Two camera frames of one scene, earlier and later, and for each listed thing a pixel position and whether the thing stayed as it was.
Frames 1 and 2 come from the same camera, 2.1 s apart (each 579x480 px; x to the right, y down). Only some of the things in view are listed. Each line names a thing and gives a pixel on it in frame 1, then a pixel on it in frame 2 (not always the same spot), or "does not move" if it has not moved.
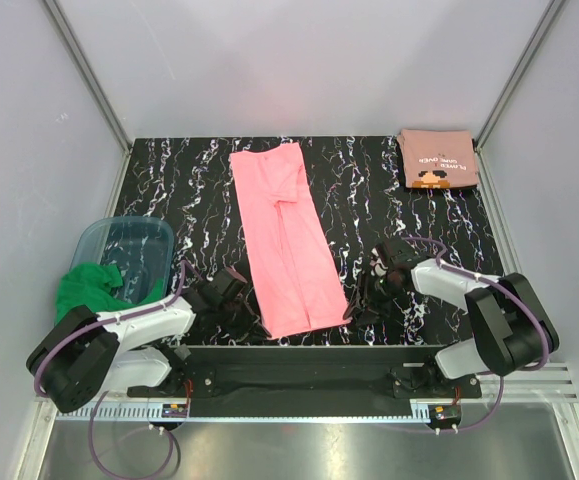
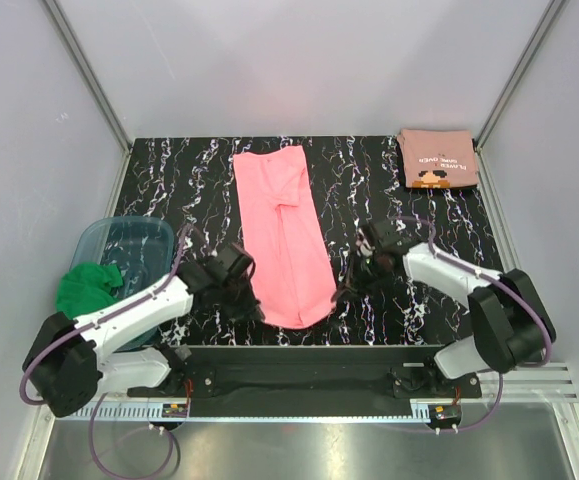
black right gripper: x=371 y=317 -> x=346 y=288
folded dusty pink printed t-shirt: x=438 y=158 does not move
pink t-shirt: x=293 y=278 does not move
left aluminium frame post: x=97 y=90 does not move
